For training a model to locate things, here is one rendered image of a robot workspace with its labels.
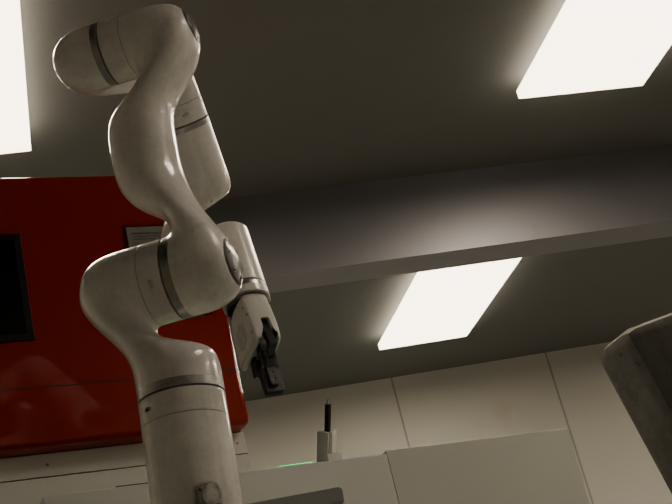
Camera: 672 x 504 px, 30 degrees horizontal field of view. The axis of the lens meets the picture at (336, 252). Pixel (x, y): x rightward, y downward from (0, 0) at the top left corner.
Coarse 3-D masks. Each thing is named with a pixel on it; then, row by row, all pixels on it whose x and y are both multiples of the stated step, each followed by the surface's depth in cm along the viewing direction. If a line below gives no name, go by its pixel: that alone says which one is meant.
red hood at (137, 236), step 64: (0, 192) 263; (64, 192) 269; (0, 256) 256; (64, 256) 262; (0, 320) 250; (64, 320) 255; (192, 320) 265; (0, 384) 244; (64, 384) 249; (128, 384) 254; (0, 448) 239; (64, 448) 246
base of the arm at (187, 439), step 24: (144, 408) 168; (168, 408) 165; (192, 408) 165; (216, 408) 167; (144, 432) 167; (168, 432) 164; (192, 432) 164; (216, 432) 166; (168, 456) 163; (192, 456) 163; (216, 456) 164; (168, 480) 162; (192, 480) 161; (216, 480) 162
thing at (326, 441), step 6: (318, 432) 231; (324, 432) 230; (330, 432) 231; (318, 438) 231; (324, 438) 230; (330, 438) 231; (318, 444) 231; (324, 444) 231; (330, 444) 231; (318, 450) 231; (324, 450) 231; (330, 450) 231; (318, 456) 231; (324, 456) 230; (330, 456) 229; (336, 456) 229
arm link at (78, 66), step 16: (80, 32) 190; (64, 48) 190; (80, 48) 189; (96, 48) 188; (64, 64) 190; (80, 64) 189; (96, 64) 189; (64, 80) 192; (80, 80) 191; (96, 80) 191; (112, 80) 191; (192, 80) 208; (192, 96) 207; (176, 112) 206; (192, 112) 207; (176, 128) 207
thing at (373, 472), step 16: (304, 464) 196; (320, 464) 197; (336, 464) 198; (352, 464) 199; (368, 464) 200; (384, 464) 201; (240, 480) 191; (256, 480) 192; (272, 480) 192; (288, 480) 193; (304, 480) 194; (320, 480) 195; (336, 480) 196; (352, 480) 197; (368, 480) 198; (384, 480) 199; (48, 496) 179; (64, 496) 180; (80, 496) 181; (96, 496) 182; (112, 496) 182; (128, 496) 183; (144, 496) 184; (256, 496) 190; (272, 496) 191; (352, 496) 196; (368, 496) 197; (384, 496) 198
